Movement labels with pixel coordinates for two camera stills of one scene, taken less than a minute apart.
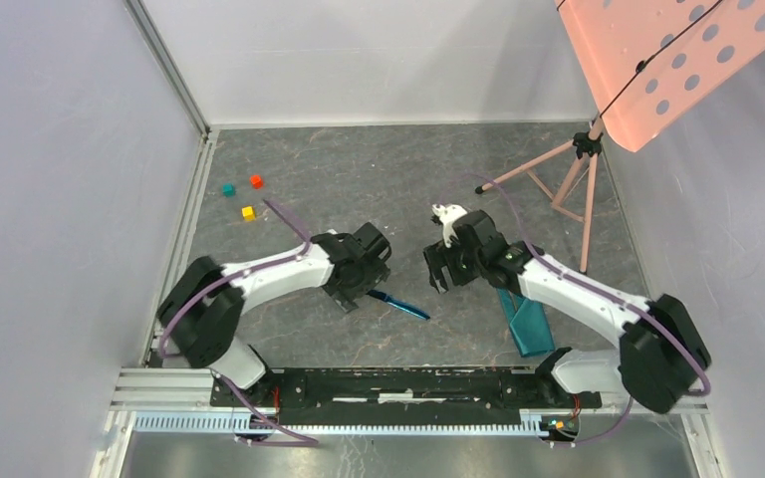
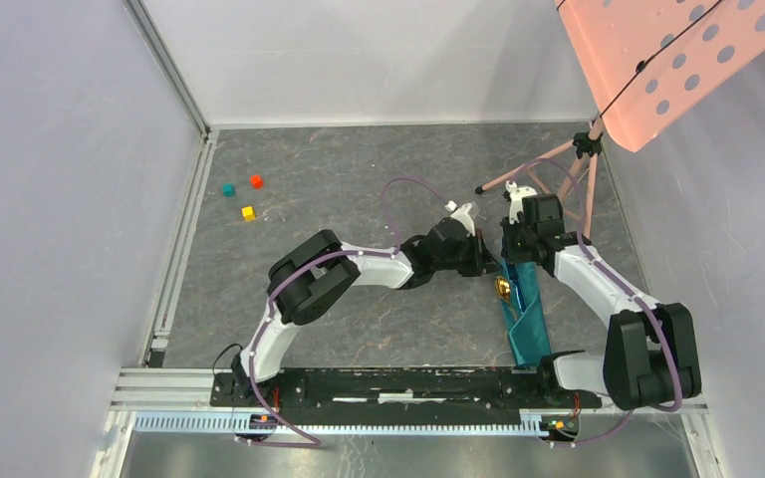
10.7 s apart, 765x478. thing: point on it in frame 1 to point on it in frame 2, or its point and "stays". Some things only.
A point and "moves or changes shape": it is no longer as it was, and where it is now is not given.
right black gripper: (436, 257) to (509, 252)
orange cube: (256, 181) stays
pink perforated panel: (651, 61) stays
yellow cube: (249, 213) stays
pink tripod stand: (587, 145) stays
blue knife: (397, 304) moves or changes shape
